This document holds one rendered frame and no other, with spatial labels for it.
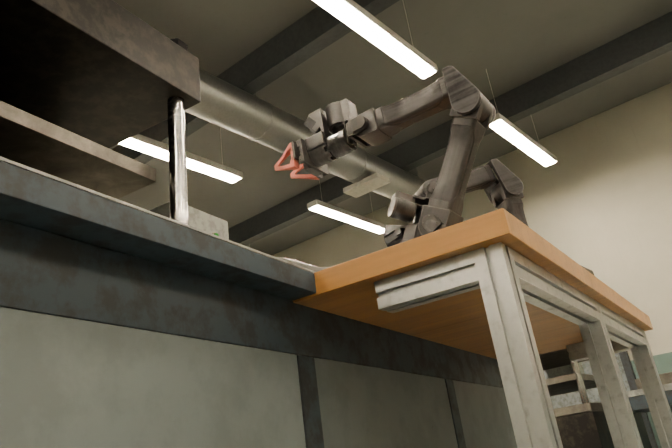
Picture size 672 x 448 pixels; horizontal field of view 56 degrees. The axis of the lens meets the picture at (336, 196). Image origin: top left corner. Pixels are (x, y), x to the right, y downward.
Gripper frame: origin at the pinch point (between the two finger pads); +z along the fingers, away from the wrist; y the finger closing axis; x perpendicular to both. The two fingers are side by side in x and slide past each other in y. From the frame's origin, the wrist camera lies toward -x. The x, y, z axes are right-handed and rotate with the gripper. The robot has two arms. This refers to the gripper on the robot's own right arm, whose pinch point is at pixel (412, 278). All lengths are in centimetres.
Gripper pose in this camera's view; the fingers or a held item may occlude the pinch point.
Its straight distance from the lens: 168.5
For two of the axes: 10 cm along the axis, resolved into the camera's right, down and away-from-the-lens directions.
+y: -5.4, -4.0, -7.4
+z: -2.3, 9.2, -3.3
